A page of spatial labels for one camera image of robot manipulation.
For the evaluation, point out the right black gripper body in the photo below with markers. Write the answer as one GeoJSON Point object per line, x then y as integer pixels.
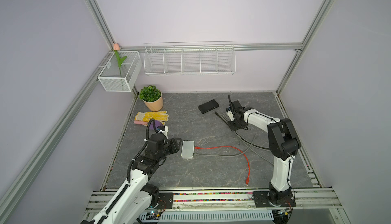
{"type": "Point", "coordinates": [233, 125]}

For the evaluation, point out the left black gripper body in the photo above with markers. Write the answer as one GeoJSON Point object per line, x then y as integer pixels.
{"type": "Point", "coordinates": [162, 154]}

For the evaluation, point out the white network switch box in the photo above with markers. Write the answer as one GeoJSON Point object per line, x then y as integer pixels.
{"type": "Point", "coordinates": [187, 151]}

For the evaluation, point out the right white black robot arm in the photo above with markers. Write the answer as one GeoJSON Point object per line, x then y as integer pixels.
{"type": "Point", "coordinates": [283, 144]}

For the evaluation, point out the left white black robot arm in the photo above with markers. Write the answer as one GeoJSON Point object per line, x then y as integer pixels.
{"type": "Point", "coordinates": [136, 194]}

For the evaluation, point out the purple pink trowel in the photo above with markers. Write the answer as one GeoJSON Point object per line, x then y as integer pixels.
{"type": "Point", "coordinates": [157, 124]}

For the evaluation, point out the yellow work glove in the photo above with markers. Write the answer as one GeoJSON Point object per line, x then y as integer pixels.
{"type": "Point", "coordinates": [161, 116]}

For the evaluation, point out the green plant in pot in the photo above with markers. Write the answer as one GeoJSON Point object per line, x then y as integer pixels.
{"type": "Point", "coordinates": [152, 97]}

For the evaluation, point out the pink artificial tulip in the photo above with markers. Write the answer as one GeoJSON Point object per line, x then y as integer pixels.
{"type": "Point", "coordinates": [120, 59]}

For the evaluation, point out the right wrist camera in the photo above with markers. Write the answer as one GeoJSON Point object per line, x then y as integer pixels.
{"type": "Point", "coordinates": [230, 114]}

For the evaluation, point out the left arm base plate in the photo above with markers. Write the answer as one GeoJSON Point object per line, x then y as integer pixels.
{"type": "Point", "coordinates": [163, 200]}

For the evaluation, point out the long white wire basket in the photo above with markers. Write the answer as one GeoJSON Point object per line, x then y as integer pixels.
{"type": "Point", "coordinates": [189, 58]}

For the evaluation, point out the small white wire basket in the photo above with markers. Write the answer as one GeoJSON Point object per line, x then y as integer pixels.
{"type": "Point", "coordinates": [110, 78]}

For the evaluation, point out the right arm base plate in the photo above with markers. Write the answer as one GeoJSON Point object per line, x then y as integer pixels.
{"type": "Point", "coordinates": [273, 199]}

